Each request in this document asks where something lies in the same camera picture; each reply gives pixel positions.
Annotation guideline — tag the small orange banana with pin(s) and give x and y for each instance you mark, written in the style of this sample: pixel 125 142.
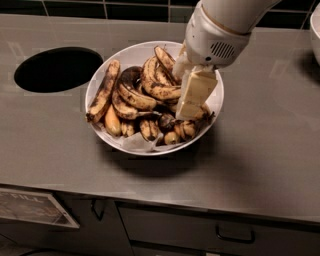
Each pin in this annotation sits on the small orange banana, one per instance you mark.
pixel 112 122

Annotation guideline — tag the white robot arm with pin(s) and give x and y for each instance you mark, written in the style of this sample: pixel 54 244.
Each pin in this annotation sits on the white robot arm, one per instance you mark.
pixel 237 16

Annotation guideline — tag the long spotted banana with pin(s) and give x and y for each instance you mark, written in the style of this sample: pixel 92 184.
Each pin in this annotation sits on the long spotted banana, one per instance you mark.
pixel 167 62
pixel 102 99

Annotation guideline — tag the long spotted banana upper right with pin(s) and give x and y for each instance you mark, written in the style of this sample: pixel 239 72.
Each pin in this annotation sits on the long spotted banana upper right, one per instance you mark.
pixel 167 62

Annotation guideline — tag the black round counter hole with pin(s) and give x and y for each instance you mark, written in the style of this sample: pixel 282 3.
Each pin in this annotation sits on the black round counter hole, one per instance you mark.
pixel 57 70

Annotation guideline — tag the white paper bowl liner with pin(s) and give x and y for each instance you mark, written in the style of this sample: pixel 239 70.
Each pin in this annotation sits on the white paper bowl liner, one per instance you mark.
pixel 135 144

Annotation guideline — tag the black cabinet hook handle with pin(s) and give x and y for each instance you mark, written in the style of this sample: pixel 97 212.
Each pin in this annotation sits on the black cabinet hook handle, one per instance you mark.
pixel 98 208

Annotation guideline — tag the long spotted banana left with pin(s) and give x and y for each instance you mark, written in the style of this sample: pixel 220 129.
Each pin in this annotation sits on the long spotted banana left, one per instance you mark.
pixel 102 99

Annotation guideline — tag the framed sign on cabinet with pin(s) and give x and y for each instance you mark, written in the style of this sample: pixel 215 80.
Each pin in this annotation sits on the framed sign on cabinet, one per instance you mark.
pixel 35 207

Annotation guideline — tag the small banana front right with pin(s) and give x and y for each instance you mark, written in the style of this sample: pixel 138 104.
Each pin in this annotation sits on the small banana front right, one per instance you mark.
pixel 187 130

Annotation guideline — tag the white bowl at right edge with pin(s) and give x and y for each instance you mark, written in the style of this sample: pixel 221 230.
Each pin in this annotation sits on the white bowl at right edge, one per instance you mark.
pixel 315 32

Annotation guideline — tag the black drawer handle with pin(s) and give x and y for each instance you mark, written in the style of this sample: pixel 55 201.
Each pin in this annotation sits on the black drawer handle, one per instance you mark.
pixel 236 234

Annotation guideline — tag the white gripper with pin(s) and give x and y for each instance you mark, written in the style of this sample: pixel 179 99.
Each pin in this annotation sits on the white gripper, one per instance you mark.
pixel 210 42

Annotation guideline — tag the dark curved banana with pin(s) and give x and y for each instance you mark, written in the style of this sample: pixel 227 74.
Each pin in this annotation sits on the dark curved banana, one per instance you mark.
pixel 127 90

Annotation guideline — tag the small spotted banana front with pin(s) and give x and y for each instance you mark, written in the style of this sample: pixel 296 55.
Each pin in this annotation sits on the small spotted banana front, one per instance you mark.
pixel 149 129

